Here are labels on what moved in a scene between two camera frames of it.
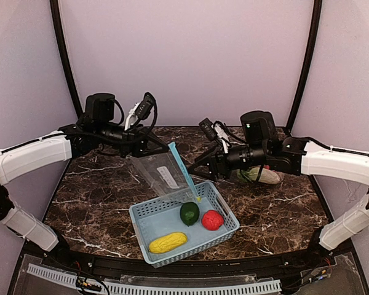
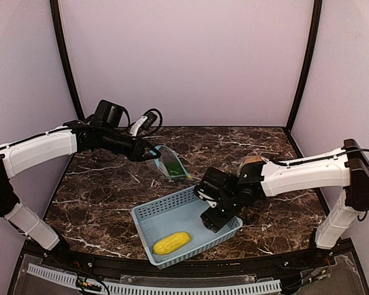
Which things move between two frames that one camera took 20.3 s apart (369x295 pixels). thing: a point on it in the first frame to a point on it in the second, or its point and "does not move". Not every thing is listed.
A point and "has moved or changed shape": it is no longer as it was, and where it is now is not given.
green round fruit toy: x=189 y=212 to x=174 y=168
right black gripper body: x=217 y=166 to x=213 y=219
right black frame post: x=317 y=24 does not move
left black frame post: x=56 y=21 does not move
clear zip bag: x=166 y=174 has moved or changed shape
